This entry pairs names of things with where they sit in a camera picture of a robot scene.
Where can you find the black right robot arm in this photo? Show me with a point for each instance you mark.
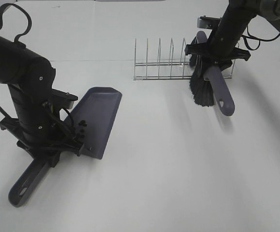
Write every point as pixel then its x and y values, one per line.
pixel 268 9

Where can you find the grey hand brush black bristles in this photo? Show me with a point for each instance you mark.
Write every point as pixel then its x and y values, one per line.
pixel 209 88

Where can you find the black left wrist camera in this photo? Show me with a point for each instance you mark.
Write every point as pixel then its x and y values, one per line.
pixel 62 99

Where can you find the pile of coffee beans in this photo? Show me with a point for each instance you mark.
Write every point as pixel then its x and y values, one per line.
pixel 80 130

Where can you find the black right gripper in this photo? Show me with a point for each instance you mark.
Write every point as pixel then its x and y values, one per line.
pixel 221 44

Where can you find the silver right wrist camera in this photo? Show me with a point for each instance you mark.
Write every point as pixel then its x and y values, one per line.
pixel 205 22

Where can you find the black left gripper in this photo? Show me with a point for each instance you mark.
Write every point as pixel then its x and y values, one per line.
pixel 38 126

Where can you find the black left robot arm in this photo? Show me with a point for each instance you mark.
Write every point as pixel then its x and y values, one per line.
pixel 24 68

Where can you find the grey plastic dustpan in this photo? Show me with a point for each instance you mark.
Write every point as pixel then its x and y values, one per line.
pixel 98 108

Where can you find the metal wire rack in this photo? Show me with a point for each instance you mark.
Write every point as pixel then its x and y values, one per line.
pixel 161 64

